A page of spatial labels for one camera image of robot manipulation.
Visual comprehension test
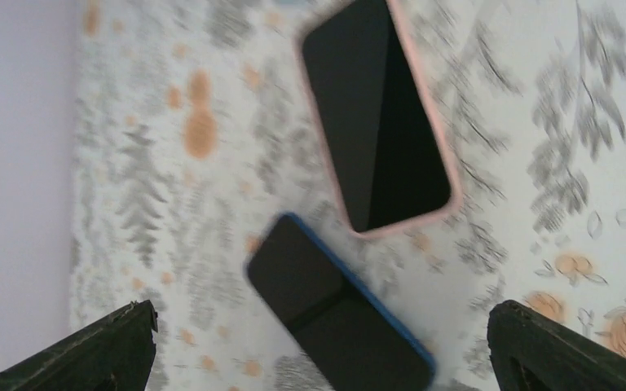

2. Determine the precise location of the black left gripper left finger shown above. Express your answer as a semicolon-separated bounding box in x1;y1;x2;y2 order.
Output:
0;300;158;391

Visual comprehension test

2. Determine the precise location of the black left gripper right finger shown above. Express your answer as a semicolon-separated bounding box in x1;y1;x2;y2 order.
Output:
487;300;626;391

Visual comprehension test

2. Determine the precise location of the phone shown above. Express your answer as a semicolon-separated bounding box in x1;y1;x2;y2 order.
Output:
298;1;462;238
246;213;436;390

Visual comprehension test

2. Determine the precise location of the floral patterned table mat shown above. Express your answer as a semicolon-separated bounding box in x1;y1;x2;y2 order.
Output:
69;1;626;390

